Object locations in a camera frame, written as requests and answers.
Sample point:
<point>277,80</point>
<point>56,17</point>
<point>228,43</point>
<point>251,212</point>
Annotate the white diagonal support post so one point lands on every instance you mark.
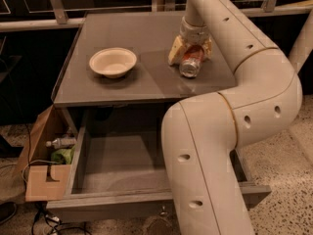
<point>303,44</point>

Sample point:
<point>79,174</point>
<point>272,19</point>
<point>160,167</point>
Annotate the grey wooden cabinet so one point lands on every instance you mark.
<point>150,36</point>

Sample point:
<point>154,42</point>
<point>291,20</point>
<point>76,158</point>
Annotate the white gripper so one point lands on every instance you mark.
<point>195,33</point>

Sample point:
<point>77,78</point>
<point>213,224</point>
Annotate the metal drawer knob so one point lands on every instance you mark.
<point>163,212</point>

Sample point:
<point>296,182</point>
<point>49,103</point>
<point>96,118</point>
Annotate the green plastic bag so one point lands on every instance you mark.
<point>63,156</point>

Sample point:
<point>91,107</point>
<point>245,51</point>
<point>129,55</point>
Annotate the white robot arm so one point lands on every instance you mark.
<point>199,133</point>

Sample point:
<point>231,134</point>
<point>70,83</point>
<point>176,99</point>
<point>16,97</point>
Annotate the brown cardboard box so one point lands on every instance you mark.
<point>45,179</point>

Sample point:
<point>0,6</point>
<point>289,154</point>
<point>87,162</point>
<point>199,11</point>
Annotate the metal window railing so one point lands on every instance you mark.
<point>98,10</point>

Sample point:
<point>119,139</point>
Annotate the open grey top drawer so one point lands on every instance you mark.
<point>117,172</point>

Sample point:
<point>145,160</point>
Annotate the clear plastic bottle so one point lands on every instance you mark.
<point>61,143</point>

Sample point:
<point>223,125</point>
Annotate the red coke can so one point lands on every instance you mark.
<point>191,62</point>

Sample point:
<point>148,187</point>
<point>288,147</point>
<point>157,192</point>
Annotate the white paper bowl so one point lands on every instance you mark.
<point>113,62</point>

